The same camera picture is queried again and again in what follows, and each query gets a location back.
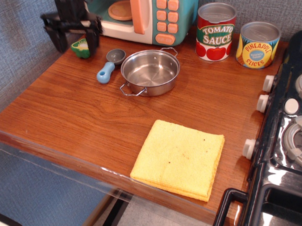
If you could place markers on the orange toy plate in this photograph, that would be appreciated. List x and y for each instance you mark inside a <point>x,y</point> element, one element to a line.
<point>120,10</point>

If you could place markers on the teal toy microwave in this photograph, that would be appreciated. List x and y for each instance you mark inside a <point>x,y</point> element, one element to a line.
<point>156,22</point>

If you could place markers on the tomato sauce can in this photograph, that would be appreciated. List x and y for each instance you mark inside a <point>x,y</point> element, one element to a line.
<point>215,29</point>

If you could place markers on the black toy stove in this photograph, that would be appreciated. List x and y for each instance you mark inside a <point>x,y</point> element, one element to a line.
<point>274,192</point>

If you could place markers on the stainless steel pan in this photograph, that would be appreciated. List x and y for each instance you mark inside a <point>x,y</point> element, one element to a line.
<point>150,73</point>

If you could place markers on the green toy pepper half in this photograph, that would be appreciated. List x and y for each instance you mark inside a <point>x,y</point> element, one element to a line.
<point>81,48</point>

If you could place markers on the yellow folded towel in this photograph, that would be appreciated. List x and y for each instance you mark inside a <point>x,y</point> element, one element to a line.
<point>179,160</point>

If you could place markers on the blue grey measuring scoop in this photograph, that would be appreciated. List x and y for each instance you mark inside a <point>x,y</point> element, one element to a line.
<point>114,57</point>

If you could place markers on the pineapple slices can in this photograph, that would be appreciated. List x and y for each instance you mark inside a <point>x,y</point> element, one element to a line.
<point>258,42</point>

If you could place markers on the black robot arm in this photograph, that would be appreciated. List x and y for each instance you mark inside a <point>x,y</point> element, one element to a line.
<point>72,17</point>

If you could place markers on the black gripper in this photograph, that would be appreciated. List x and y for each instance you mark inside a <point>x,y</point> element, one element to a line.
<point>88,24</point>

